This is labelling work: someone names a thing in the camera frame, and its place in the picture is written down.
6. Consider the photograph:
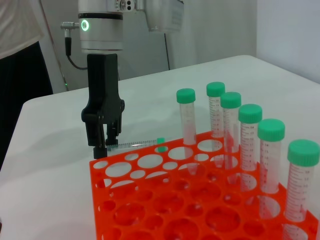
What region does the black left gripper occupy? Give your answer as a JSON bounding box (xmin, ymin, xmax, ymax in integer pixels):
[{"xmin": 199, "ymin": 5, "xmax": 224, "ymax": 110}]
[{"xmin": 81, "ymin": 53, "xmax": 125, "ymax": 160}]

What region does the green capped clear test tube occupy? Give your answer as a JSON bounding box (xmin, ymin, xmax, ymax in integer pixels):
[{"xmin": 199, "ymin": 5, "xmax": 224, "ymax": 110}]
[
  {"xmin": 175, "ymin": 87, "xmax": 198, "ymax": 176},
  {"xmin": 220, "ymin": 91, "xmax": 242, "ymax": 185},
  {"xmin": 282, "ymin": 139, "xmax": 320, "ymax": 240},
  {"xmin": 206, "ymin": 81, "xmax": 226, "ymax": 166},
  {"xmin": 257, "ymin": 118, "xmax": 286, "ymax": 220},
  {"xmin": 106, "ymin": 136, "xmax": 169, "ymax": 153},
  {"xmin": 237, "ymin": 103, "xmax": 263, "ymax": 193}
]

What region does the orange plastic test tube rack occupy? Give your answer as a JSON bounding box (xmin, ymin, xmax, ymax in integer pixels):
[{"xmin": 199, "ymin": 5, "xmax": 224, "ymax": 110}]
[{"xmin": 89, "ymin": 131, "xmax": 320, "ymax": 240}]

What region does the person in white shirt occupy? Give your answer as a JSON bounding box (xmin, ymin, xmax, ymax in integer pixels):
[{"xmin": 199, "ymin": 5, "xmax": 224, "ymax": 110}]
[{"xmin": 0, "ymin": 0, "xmax": 55, "ymax": 173}]

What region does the black left arm connector cable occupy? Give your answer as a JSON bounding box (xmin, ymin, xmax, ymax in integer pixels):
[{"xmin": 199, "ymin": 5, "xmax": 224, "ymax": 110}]
[{"xmin": 59, "ymin": 21, "xmax": 89, "ymax": 70}]

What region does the thin black hanging cable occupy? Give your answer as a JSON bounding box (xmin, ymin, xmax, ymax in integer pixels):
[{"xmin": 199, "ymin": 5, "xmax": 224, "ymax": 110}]
[{"xmin": 163, "ymin": 31, "xmax": 173, "ymax": 71}]

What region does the thin grey hanging cable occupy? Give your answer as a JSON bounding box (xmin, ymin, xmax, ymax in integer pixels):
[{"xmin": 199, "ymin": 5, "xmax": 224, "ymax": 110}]
[{"xmin": 39, "ymin": 0, "xmax": 69, "ymax": 92}]

